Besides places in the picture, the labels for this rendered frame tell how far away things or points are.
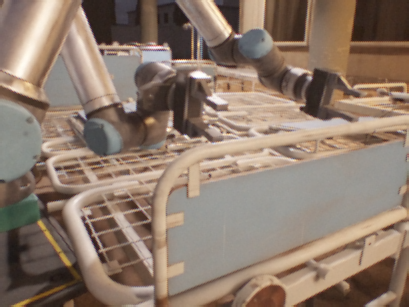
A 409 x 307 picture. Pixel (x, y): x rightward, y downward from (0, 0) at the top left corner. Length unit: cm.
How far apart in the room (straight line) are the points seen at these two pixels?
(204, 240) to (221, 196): 8
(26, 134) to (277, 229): 48
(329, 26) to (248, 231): 499
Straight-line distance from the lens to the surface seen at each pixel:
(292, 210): 67
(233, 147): 51
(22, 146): 62
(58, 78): 242
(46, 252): 114
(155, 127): 84
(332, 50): 547
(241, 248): 63
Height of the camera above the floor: 92
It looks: 18 degrees down
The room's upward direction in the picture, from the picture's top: 1 degrees clockwise
